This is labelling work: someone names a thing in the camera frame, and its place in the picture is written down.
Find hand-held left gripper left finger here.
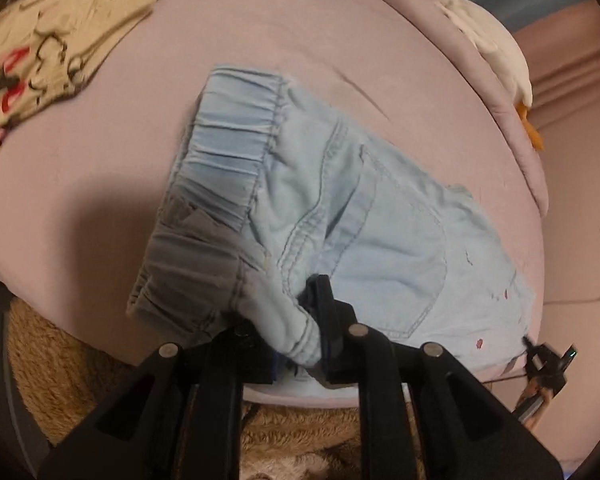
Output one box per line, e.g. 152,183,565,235
37,322,281,480

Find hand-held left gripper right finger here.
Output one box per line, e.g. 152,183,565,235
305,275,565,480

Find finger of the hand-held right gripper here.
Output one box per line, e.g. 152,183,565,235
522,335,546,368

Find light blue denim pants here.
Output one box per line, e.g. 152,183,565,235
126,64,537,396

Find pink comforter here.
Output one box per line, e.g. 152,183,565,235
360,0,551,217

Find brown fluffy rug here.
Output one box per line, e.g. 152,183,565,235
7,300,426,480

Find pink bed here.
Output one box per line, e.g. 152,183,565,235
0,0,546,403

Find pink curtain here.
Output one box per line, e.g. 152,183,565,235
527,40,600,126

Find white plush goose toy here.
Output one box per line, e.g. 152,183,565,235
400,0,546,151

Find cream printed garment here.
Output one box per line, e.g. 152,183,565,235
0,0,175,186

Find thin power cable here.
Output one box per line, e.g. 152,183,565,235
544,296,600,307

